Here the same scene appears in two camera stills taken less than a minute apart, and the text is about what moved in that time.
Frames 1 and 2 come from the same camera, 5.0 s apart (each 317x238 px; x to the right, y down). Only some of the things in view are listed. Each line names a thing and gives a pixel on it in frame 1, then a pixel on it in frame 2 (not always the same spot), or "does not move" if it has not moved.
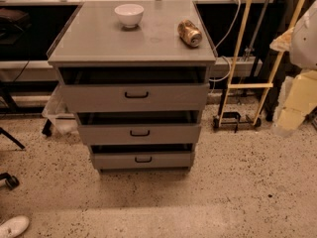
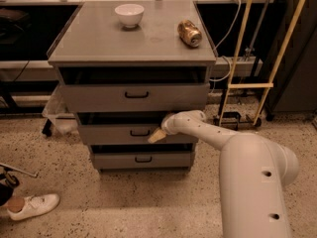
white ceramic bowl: [129, 14] does not move
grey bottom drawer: [143, 156] does not move
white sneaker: [14, 226] → [22, 207]
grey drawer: [139, 128] does not move
